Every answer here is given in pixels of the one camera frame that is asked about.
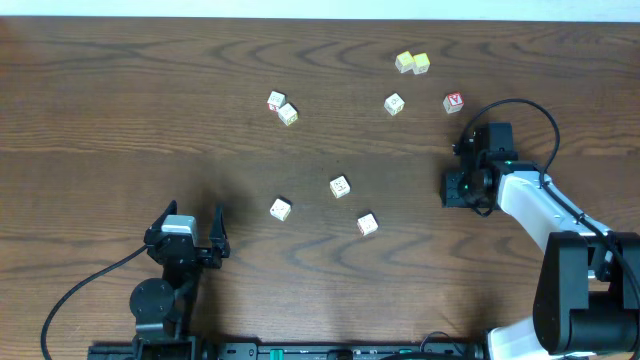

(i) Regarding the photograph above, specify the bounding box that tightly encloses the black cable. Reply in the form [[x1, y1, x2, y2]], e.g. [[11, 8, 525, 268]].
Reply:
[[452, 97, 640, 311], [40, 244, 150, 360]]

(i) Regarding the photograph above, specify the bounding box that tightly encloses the yellow block far right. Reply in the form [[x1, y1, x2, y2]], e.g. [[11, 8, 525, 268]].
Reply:
[[412, 53, 431, 75]]

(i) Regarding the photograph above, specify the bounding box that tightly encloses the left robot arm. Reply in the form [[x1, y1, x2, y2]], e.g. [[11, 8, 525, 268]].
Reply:
[[129, 201, 230, 343]]

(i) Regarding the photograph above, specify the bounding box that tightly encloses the right black cable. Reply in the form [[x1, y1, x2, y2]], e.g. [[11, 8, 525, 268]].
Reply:
[[452, 97, 640, 311]]

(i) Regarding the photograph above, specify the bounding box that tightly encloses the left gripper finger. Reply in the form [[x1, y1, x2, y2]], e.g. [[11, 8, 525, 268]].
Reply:
[[208, 205, 228, 248], [151, 200, 177, 231]]

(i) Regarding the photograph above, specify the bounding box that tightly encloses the red letter block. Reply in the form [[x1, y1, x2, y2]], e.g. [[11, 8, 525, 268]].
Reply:
[[443, 92, 464, 114]]

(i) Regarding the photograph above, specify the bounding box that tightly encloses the white yellow block centre right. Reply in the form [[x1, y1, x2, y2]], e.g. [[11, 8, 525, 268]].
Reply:
[[384, 93, 405, 116]]

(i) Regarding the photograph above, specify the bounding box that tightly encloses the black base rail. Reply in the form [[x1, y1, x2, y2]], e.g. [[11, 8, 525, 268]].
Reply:
[[86, 342, 488, 360]]

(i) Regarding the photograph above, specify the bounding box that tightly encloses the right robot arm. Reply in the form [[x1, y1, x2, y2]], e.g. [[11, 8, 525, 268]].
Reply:
[[441, 123, 639, 359]]

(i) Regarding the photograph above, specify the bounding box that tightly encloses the yellow block far left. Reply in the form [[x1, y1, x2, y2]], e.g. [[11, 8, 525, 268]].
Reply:
[[395, 51, 415, 73]]

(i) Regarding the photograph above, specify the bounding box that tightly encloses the left black cable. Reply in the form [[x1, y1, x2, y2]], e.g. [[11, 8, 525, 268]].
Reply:
[[40, 244, 150, 360]]

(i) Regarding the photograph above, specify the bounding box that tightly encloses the white block yellow side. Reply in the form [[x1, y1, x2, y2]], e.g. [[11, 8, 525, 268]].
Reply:
[[278, 103, 299, 126]]

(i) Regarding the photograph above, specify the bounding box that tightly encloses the white block red side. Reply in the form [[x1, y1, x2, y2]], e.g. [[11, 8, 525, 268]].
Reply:
[[267, 91, 286, 112]]

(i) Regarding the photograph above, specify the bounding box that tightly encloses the white block red print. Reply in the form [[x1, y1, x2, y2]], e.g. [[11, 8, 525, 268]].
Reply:
[[357, 213, 379, 236]]

